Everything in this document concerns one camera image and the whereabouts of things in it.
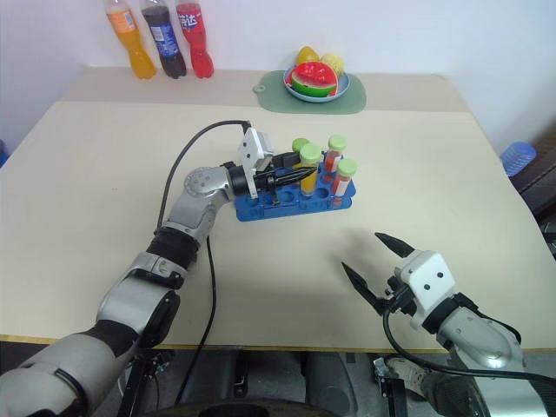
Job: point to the blue ribbed plastic stool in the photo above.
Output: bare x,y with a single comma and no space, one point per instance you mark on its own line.
518,157

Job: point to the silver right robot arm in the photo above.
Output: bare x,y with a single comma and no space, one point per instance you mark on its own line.
478,339

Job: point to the orange soda bottle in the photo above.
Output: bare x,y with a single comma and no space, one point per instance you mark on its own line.
138,56

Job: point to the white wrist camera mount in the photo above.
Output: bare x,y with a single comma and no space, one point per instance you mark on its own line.
428,278
250,147

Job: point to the toy yellow corn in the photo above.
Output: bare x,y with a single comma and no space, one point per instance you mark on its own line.
335,63

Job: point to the red soda bottle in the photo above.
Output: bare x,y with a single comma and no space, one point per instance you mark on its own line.
197,48

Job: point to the dark cola bottle blue label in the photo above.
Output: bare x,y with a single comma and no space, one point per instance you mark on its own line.
167,48

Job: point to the red liquid green-capped test tube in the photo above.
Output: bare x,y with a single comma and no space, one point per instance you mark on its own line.
332,163
343,187

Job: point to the yellow liquid green-capped test tube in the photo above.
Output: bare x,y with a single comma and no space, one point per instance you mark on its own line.
300,144
309,184

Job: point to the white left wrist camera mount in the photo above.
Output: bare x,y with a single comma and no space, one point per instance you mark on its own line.
250,147

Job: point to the toy yellow bell pepper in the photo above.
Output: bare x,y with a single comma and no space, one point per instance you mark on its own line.
307,55

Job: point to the white grey shoe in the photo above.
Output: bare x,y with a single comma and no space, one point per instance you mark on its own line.
410,373

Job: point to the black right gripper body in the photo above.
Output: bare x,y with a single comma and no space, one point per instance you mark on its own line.
401,299

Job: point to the blue object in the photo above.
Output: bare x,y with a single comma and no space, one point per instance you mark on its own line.
2,153

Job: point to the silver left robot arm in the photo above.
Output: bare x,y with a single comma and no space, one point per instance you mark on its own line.
197,217

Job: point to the light blue plate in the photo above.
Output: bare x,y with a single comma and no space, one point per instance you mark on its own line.
343,87

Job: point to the dark wooden furniture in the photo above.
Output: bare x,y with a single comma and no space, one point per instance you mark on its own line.
540,191

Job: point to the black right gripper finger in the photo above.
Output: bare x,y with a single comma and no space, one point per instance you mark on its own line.
362,284
397,245

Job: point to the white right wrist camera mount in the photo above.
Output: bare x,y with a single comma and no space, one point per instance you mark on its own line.
428,278

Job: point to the green cutting mat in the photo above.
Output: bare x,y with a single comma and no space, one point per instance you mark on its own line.
273,93

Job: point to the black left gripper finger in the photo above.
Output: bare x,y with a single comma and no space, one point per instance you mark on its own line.
287,159
291,176

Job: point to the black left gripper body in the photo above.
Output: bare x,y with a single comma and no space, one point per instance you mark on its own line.
263,179

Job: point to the toy watermelon slice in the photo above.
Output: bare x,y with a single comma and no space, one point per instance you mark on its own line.
313,78

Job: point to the blue test tube rack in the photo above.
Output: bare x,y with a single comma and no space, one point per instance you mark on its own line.
289,204

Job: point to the black table clamp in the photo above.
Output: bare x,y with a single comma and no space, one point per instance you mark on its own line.
391,386
139,382

